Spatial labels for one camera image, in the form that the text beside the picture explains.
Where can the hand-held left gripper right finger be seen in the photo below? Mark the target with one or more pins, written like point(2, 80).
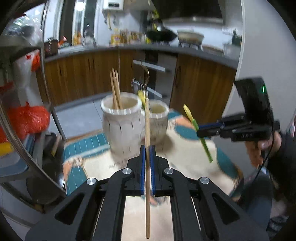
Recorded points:
point(152, 171)

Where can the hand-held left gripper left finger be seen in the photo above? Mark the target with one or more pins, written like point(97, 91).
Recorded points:
point(142, 171)

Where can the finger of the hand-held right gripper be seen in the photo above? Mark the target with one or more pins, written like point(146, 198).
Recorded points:
point(211, 126)
point(209, 133)

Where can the green yellow plastic utensil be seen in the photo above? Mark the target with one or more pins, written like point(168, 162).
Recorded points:
point(204, 146)
point(141, 96)

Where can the large white utensil holder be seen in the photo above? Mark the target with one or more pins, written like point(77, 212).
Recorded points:
point(120, 132)

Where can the small white utensil holder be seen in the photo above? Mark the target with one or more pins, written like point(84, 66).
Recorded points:
point(158, 125)

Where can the person's right forearm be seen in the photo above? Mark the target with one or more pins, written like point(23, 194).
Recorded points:
point(284, 162)

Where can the person's right hand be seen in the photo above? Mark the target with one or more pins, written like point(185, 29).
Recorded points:
point(256, 150)

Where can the printed tablecloth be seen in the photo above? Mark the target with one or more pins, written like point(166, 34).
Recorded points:
point(185, 166)

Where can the grey kitchen countertop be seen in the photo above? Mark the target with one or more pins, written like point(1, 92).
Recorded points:
point(208, 55)

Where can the stainless steel oven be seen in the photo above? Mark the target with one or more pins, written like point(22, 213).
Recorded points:
point(164, 76)

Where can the gas stove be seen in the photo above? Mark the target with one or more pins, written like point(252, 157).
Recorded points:
point(190, 45)

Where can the metal spoon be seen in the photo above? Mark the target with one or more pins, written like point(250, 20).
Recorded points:
point(146, 74)

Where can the metal fork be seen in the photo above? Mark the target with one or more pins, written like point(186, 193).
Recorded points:
point(137, 85)

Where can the person's leg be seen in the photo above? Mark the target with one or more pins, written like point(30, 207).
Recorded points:
point(256, 204)

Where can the metal cooking pot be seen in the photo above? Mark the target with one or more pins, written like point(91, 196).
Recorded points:
point(190, 36)

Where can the black wok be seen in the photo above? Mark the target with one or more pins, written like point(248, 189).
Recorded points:
point(160, 35)

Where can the range hood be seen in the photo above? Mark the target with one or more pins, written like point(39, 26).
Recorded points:
point(189, 8)

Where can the wooden kitchen cabinet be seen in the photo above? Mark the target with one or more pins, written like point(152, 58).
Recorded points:
point(76, 74)

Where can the red plastic bag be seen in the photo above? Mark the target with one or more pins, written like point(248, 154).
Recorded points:
point(27, 120)

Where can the orange packet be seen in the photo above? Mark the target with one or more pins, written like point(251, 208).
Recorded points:
point(63, 41)

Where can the dark container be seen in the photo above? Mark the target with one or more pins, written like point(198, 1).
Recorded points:
point(51, 47)

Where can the white plastic bag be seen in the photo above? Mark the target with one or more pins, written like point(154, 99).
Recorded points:
point(23, 71)

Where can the white water heater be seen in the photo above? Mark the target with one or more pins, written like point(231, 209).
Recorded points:
point(113, 4)

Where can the metal chair frame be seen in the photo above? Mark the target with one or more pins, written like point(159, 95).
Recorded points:
point(25, 160)

